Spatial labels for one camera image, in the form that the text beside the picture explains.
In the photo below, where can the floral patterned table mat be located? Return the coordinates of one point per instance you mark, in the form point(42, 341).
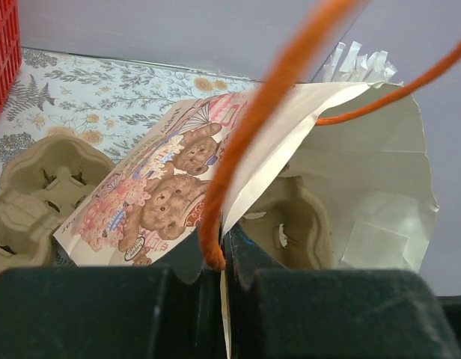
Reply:
point(109, 104)

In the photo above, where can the brown pulp cup carrier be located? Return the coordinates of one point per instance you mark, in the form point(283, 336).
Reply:
point(290, 223)
point(39, 190)

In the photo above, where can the white wrapped straws bundle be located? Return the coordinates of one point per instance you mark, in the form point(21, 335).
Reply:
point(345, 64)

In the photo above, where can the red plastic shopping basket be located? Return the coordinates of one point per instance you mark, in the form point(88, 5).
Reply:
point(10, 47)

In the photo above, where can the kraft paper bag orange handles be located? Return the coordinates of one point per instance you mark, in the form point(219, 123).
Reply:
point(359, 147)

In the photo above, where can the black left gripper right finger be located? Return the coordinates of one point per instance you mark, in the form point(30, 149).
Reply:
point(286, 313)

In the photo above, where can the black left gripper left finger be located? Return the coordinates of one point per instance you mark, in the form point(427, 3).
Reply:
point(170, 309)

